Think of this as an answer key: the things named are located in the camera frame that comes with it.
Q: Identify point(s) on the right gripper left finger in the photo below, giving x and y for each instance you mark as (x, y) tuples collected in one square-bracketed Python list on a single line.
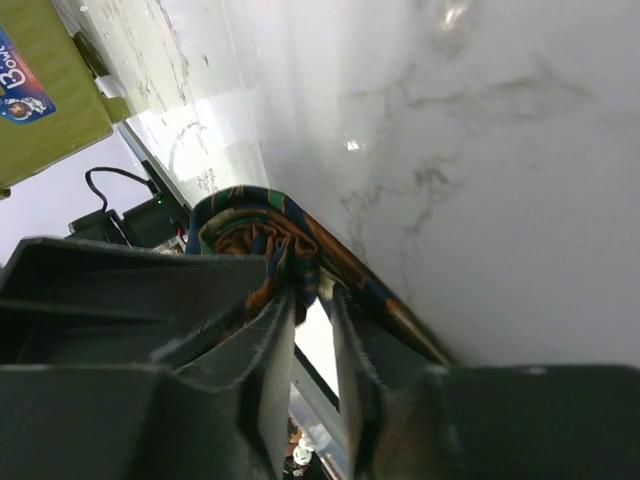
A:
[(111, 399)]

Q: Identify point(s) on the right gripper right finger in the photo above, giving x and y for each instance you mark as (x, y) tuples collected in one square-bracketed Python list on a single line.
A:
[(409, 418)]

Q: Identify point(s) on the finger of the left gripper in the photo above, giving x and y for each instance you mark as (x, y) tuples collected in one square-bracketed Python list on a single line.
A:
[(81, 302)]

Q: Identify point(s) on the floral brown green tie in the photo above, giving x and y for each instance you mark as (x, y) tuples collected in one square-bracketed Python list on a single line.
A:
[(299, 251)]

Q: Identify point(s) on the blue basket label sticker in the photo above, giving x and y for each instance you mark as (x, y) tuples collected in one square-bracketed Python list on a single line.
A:
[(23, 97)]

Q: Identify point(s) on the olive green plastic basket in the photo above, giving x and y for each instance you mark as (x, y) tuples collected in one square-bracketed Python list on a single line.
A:
[(84, 115)]

